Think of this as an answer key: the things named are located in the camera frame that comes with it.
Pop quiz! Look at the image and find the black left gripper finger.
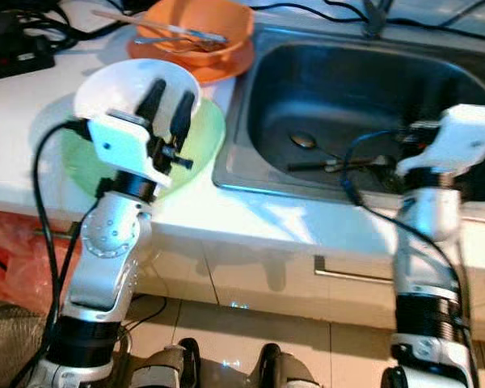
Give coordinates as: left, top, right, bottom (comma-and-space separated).
133, 78, 167, 122
170, 91, 195, 148

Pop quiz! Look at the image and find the white ceramic bowl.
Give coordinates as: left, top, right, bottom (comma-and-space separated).
73, 58, 201, 122

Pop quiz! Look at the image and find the white kitchen cabinet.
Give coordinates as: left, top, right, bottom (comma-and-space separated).
0, 206, 485, 336

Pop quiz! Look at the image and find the orange plate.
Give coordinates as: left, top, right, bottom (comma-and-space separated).
127, 36, 255, 84

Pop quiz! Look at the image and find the steel fork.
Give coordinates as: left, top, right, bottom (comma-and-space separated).
137, 36, 223, 53

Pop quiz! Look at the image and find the plain wooden chopstick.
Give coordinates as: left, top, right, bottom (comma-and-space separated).
93, 8, 227, 43

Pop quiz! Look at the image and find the stainless steel sink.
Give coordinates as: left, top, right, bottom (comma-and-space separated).
212, 24, 485, 211

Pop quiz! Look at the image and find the green plate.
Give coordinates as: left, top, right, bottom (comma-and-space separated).
61, 97, 227, 203

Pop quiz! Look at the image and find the orange bowl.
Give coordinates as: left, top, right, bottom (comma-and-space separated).
145, 0, 255, 53

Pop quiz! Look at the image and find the metal spoon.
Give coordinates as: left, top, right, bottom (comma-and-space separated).
289, 132, 318, 149

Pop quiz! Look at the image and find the black sink faucet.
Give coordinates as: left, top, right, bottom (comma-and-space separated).
360, 0, 393, 37

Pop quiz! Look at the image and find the red plastic bag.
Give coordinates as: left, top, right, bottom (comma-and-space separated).
0, 212, 82, 314

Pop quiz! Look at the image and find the robot left leg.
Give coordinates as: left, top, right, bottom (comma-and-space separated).
129, 339, 199, 388

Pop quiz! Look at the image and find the robot leg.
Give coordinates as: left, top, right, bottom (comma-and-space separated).
255, 344, 320, 388
129, 339, 199, 388

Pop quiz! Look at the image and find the grey floor fan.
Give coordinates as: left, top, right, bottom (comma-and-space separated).
0, 295, 49, 388

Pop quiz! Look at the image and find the robot right leg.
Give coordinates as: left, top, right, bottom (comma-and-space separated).
255, 344, 320, 388

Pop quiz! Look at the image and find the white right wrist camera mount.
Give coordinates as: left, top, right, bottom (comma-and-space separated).
396, 105, 485, 177

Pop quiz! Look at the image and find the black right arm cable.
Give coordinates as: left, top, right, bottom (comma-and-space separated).
341, 129, 478, 340

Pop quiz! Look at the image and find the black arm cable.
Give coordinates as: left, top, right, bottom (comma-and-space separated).
341, 129, 478, 340
12, 120, 94, 388

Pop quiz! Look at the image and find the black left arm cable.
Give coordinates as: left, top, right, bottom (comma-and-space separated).
12, 120, 94, 388

